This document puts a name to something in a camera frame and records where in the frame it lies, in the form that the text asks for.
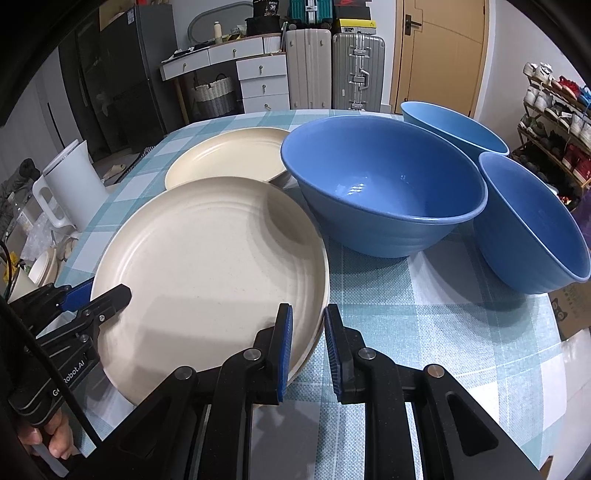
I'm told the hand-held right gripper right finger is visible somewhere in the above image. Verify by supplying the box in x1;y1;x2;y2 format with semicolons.
324;303;543;480

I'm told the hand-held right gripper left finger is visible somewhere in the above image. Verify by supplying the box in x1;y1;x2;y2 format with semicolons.
76;302;296;480

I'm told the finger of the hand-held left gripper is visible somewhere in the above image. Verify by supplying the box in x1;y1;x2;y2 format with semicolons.
9;278;96;333
37;284;132;344

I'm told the blue bowl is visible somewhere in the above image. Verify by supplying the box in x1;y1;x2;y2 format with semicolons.
472;151;591;296
399;100;510;160
280;115;489;259

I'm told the person's left hand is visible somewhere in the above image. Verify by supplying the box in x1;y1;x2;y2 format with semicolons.
21;407;75;461

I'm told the beige round container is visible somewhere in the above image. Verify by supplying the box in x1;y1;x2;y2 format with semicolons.
28;249;58;296

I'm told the white electric kettle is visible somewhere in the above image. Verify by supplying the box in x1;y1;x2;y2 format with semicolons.
32;140;112;229

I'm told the dark cloth heap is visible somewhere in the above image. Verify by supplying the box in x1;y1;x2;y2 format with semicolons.
0;159;40;204

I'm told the tall black glass cabinet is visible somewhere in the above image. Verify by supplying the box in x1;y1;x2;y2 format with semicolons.
58;9;116;162

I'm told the woven laundry basket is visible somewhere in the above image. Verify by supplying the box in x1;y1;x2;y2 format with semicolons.
191;76;238;118

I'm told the black fridge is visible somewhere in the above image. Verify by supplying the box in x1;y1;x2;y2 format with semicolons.
99;4;178;153

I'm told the brown cardboard box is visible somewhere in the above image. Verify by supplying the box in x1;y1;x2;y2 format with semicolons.
551;281;591;342

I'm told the white dresser desk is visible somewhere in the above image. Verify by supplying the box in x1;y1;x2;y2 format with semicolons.
160;34;289;125

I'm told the beige suitcase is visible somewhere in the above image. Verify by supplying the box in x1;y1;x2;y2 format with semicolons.
284;28;333;110

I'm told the silver suitcase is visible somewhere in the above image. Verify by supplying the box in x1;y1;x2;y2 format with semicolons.
331;32;386;112

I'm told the wooden shoe rack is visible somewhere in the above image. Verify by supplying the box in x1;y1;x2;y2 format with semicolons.
516;62;591;195

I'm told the grey framed oval mirror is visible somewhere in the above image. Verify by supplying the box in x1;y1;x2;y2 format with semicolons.
189;2;252;47

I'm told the shoe rack with shoes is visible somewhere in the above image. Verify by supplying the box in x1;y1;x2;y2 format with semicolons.
519;62;591;185

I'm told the black storage bag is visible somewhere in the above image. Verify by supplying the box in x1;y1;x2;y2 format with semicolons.
245;16;283;37

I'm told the wooden door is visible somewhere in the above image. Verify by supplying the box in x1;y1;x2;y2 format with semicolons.
390;0;490;121

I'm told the yellow black shoe box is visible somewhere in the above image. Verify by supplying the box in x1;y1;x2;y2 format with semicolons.
333;18;372;34

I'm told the large black shoe box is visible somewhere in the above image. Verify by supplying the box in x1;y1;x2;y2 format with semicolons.
333;4;371;20

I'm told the teal suitcase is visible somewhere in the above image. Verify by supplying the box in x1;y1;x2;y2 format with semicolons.
288;0;333;28

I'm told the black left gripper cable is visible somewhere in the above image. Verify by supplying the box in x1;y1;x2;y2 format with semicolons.
0;295;100;444

